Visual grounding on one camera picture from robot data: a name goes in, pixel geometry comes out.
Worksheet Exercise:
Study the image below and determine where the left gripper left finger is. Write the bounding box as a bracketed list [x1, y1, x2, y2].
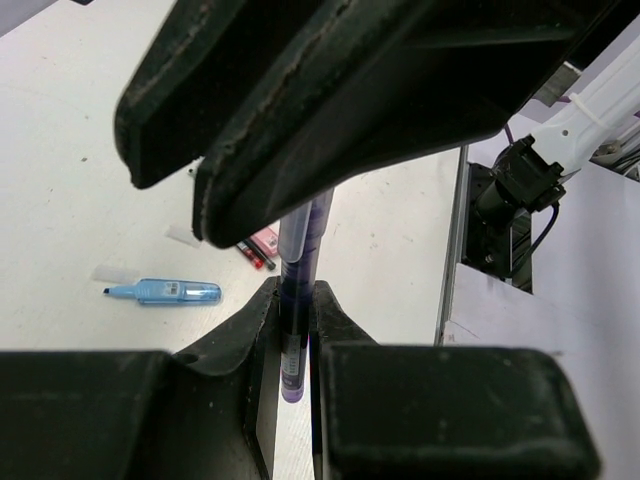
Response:
[1, 278, 279, 479]

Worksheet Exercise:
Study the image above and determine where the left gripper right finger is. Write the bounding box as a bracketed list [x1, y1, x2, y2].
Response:
[309, 281, 602, 479]

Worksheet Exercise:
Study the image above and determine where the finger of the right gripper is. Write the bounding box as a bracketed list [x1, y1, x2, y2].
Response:
[192, 1, 598, 248]
[114, 1, 340, 189]

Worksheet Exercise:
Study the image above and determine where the purple ink gel pen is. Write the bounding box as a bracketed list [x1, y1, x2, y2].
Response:
[278, 189, 334, 403]

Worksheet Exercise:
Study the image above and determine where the red ink gel pen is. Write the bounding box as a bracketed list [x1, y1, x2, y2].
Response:
[236, 239, 276, 271]

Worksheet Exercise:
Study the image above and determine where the light blue correction pen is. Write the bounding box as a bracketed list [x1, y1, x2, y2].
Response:
[103, 278, 222, 305]

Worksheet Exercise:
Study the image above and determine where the light pink correction pen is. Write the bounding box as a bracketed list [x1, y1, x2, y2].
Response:
[250, 227, 278, 258]

